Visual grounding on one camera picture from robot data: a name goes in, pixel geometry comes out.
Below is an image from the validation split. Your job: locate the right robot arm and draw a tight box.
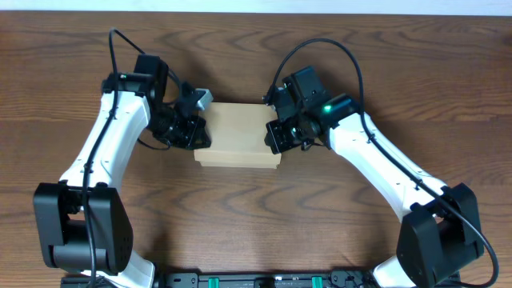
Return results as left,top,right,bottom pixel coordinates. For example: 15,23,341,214
264,66,485,287

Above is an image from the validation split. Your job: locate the cardboard box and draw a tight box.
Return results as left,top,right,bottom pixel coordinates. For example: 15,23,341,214
194,102,281,169

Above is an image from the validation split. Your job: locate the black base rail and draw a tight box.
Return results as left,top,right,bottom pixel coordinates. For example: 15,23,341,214
59,270,461,288

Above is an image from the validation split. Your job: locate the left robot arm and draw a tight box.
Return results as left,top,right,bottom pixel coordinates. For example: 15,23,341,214
34,54,213,287

